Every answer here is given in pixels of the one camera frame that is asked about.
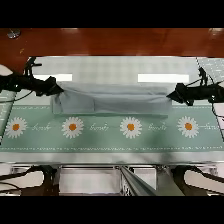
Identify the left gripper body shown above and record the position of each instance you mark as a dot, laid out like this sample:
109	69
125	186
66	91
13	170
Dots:
48	88

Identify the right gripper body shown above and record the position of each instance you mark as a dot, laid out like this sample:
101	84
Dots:
181	94

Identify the grey shirt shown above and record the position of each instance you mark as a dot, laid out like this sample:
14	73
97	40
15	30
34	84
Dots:
116	100

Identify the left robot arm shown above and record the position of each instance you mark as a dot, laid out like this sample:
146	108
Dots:
16	83

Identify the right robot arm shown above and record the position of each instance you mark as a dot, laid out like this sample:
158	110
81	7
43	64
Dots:
210	91

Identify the silver frame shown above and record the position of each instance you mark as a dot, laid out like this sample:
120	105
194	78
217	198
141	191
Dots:
140	186

